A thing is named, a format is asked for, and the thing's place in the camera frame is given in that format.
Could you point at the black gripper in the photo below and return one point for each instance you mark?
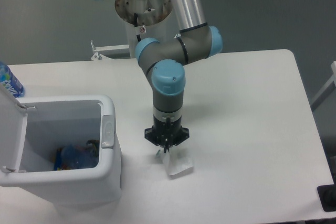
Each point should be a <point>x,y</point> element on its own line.
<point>166,133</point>

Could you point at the white paper wrapper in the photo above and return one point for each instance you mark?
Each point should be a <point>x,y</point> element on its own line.
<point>176,162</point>

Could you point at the clear plastic water bottle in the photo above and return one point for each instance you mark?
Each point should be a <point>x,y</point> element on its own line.
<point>79,157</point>

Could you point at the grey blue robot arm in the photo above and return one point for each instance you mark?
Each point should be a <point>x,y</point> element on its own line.
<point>163,62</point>

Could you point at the white plastic trash can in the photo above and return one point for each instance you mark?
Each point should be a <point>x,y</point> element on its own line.
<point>32,129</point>

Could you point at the blue snack wrapper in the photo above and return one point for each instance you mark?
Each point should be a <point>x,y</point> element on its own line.
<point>58,163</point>

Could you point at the black table clamp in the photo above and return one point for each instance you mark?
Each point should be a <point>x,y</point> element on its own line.
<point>327,197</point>

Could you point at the blue labelled bottle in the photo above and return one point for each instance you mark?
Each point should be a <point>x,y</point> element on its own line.
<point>10,82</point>

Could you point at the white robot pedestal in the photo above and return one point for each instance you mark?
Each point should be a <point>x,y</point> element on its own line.
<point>142,19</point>

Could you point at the white frame at right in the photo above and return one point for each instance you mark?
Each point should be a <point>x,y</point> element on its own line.
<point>324,91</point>

